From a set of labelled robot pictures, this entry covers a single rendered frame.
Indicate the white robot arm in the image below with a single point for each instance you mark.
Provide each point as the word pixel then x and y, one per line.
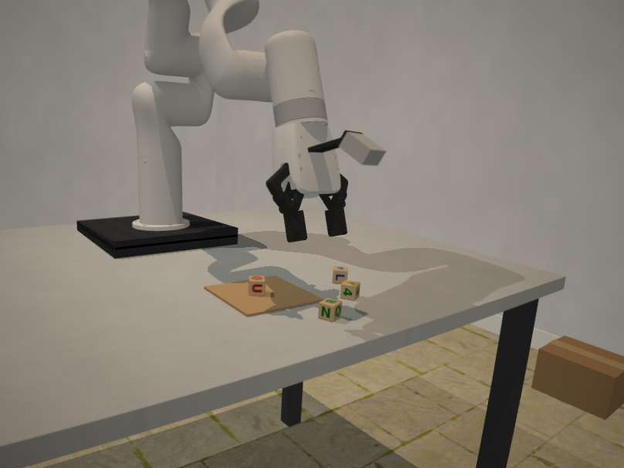
pixel 170 49

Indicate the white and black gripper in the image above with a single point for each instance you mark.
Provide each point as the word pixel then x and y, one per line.
pixel 313 172

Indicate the brown flat mat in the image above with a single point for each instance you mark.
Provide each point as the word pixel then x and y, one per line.
pixel 279 295

